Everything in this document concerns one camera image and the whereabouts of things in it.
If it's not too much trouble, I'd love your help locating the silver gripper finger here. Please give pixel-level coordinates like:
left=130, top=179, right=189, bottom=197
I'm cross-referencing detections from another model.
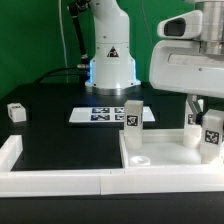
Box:
left=187, top=94, right=203, bottom=125

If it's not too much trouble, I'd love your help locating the white square table top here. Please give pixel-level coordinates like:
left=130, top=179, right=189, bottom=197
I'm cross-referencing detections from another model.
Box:
left=118, top=128, right=224, bottom=169

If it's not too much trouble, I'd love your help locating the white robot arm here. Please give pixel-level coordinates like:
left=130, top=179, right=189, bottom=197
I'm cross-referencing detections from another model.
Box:
left=86, top=0, right=224, bottom=109

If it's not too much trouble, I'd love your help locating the white fiducial marker sheet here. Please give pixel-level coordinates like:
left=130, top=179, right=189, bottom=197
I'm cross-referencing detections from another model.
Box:
left=68, top=106, right=156, bottom=123

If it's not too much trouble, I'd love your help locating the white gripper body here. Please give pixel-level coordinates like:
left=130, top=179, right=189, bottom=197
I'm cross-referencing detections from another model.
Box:
left=149, top=9, right=224, bottom=98

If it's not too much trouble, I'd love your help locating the white U-shaped fence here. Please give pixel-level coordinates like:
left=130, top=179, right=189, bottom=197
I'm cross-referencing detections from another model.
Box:
left=0, top=135, right=224, bottom=197

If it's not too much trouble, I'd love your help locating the black cable conduit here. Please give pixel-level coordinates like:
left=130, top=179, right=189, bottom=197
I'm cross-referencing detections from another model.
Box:
left=33, top=0, right=92, bottom=84

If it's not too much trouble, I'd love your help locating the white thin cable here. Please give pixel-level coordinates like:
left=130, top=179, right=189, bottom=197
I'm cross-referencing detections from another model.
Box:
left=58, top=0, right=70, bottom=84

